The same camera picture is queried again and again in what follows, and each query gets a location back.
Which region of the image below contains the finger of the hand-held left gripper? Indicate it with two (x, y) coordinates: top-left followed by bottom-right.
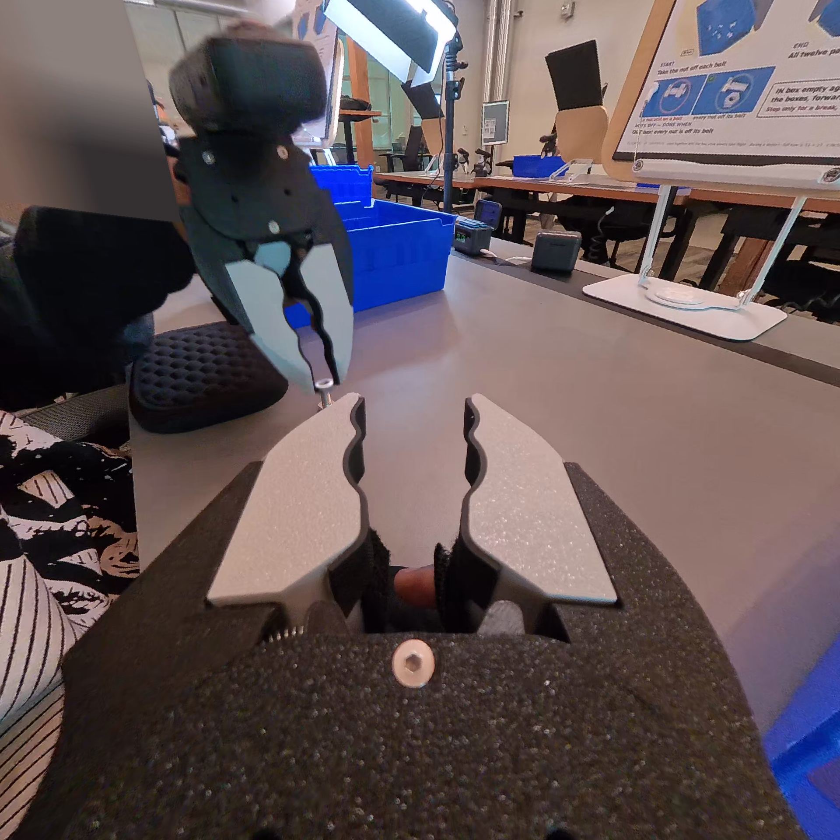
(222, 254), (316, 384)
(297, 242), (357, 387)

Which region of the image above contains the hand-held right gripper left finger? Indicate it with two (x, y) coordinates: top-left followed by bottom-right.
(208, 392), (392, 634)

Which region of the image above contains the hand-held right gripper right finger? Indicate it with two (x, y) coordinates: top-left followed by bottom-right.
(434, 392), (619, 635)

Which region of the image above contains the blue plastic bin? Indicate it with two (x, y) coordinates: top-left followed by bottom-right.
(283, 197), (458, 329)
(762, 630), (840, 840)
(309, 163), (376, 206)
(511, 154), (569, 179)

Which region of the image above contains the person's left forearm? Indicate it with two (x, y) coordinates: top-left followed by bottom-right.
(0, 204), (200, 410)

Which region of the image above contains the black round cushion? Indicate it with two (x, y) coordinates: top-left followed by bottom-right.
(128, 321), (291, 435)

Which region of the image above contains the roll-up banner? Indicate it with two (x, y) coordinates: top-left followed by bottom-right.
(289, 0), (346, 143)

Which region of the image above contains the black and blue device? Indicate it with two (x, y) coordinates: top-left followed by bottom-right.
(452, 217), (497, 256)

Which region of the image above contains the studio light on stand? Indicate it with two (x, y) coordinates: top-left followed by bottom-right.
(322, 0), (469, 214)

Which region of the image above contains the grey tool case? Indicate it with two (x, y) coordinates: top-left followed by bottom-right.
(531, 230), (584, 275)

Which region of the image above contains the black printed shirt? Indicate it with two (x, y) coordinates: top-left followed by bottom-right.
(0, 407), (141, 802)

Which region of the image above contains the white sign stand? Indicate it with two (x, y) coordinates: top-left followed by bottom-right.
(582, 158), (840, 343)

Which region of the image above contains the long wooden desk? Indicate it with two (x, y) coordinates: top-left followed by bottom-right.
(374, 167), (840, 292)

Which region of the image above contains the black monitor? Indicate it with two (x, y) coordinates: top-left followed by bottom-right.
(545, 40), (606, 114)

